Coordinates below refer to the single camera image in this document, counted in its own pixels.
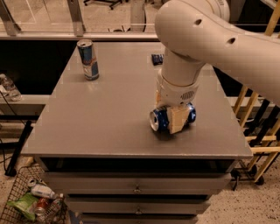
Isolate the black wire basket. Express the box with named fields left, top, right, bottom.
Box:
left=0, top=165, right=67, bottom=224

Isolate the yellow wooden cart frame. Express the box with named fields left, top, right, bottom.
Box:
left=231, top=0, right=280, bottom=190

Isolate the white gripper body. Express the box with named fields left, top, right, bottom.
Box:
left=157, top=69, right=200, bottom=107

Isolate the tall red bull can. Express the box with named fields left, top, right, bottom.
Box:
left=77, top=39, right=99, bottom=81

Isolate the red can in basket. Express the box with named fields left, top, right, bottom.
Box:
left=34, top=198, right=52, bottom=216

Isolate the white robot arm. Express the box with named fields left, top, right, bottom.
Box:
left=150, top=0, right=280, bottom=134

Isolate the dark blue snack packet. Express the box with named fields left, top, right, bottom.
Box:
left=151, top=54, right=164, bottom=66

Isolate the clear plastic water bottle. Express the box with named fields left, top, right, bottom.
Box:
left=0, top=73, right=22, bottom=102

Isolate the grey drawer cabinet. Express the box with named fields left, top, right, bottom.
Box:
left=23, top=42, right=251, bottom=224

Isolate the blue crushed pepsi can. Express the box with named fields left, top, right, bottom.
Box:
left=150, top=103, right=196, bottom=132

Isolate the metal railing frame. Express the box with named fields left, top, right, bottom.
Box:
left=0, top=0, right=162, bottom=41

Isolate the white plastic bottle in basket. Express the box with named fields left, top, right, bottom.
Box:
left=31, top=185, right=57, bottom=200

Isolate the green snack bag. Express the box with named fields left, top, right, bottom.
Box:
left=7, top=192, right=39, bottom=221

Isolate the silver can in basket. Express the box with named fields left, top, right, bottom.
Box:
left=27, top=178, right=38, bottom=187

